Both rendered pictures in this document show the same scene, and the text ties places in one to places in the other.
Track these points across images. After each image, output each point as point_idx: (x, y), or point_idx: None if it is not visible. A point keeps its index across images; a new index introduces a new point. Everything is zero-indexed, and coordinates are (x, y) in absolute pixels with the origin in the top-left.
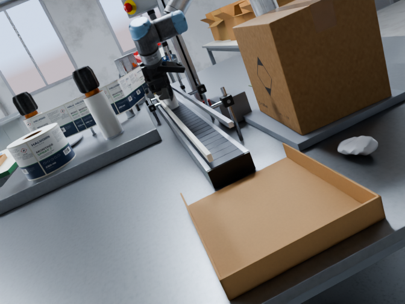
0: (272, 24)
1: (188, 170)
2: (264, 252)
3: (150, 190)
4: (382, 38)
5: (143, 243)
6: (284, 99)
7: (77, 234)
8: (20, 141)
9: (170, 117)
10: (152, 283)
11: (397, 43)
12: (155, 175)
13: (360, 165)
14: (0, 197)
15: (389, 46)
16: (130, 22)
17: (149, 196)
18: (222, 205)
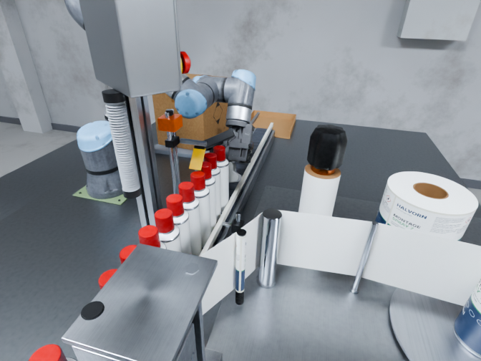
0: None
1: (275, 152)
2: (280, 121)
3: (300, 154)
4: (41, 158)
5: None
6: (225, 117)
7: (346, 156)
8: (446, 188)
9: (243, 189)
10: (312, 129)
11: (75, 147)
12: (292, 161)
13: None
14: (469, 222)
15: (79, 149)
16: (250, 71)
17: (302, 152)
18: (278, 132)
